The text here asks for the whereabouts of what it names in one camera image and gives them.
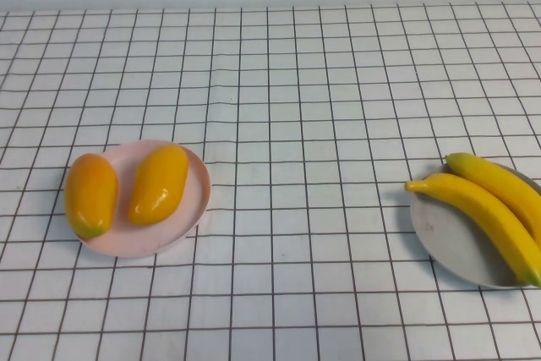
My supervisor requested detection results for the glossy yellow mango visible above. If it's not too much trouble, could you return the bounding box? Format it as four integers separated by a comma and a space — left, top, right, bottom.
127, 145, 190, 227

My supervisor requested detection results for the yellow mango with orange blush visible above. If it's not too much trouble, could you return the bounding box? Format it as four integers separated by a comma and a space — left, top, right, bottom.
63, 153, 119, 240

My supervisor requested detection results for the yellow plastic banana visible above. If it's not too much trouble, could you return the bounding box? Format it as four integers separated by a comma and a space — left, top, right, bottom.
404, 172, 541, 288
445, 151, 541, 244

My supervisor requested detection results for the pink round plate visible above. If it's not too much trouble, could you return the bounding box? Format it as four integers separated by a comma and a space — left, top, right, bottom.
67, 139, 213, 260

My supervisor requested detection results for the grey round plate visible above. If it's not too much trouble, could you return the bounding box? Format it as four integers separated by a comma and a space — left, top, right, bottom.
409, 161, 541, 292

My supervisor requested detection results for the white grid pattern tablecloth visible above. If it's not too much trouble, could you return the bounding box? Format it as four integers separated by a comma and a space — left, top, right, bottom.
0, 0, 541, 361

